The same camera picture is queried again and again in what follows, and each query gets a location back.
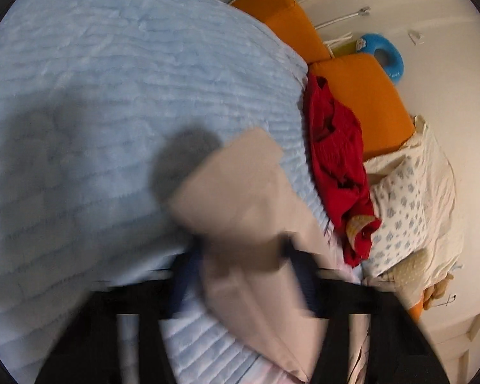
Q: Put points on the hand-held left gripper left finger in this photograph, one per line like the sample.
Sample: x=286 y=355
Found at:
x=186 y=284

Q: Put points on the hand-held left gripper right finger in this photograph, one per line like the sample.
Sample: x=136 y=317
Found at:
x=304 y=280

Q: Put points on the beige garment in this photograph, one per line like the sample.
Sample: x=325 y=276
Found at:
x=240 y=192

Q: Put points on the pink cartoon cat blanket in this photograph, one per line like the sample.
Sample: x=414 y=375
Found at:
x=342 y=262

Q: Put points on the orange cushion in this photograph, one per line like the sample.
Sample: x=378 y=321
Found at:
x=282 y=16
x=368 y=104
x=416 y=308

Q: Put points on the white blue-patterned pillow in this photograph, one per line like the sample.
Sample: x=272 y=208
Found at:
x=404 y=212

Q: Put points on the brown plush toy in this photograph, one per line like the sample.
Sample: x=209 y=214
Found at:
x=438 y=290

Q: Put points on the red garment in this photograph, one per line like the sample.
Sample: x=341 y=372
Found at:
x=336 y=148

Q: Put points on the cream blanket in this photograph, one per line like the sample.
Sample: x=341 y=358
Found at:
x=440 y=184

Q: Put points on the white wardrobe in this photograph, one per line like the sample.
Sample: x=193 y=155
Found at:
x=460 y=340

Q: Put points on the light blue fleece blanket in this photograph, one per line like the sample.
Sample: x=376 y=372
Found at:
x=124 y=68

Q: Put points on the yellow-green object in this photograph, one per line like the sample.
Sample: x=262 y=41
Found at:
x=346 y=49

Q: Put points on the white wall hook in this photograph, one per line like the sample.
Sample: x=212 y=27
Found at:
x=416 y=36

